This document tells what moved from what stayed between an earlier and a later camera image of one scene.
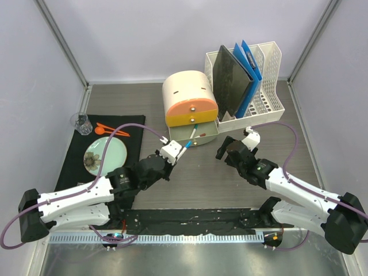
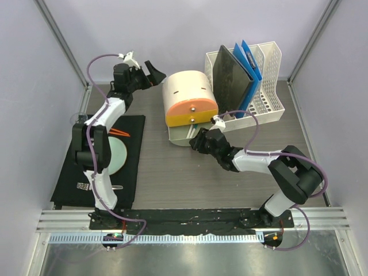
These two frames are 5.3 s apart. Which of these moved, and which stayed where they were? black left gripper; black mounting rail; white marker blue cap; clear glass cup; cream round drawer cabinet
Moved: black left gripper; white marker blue cap
Stayed: black mounting rail; clear glass cup; cream round drawer cabinet
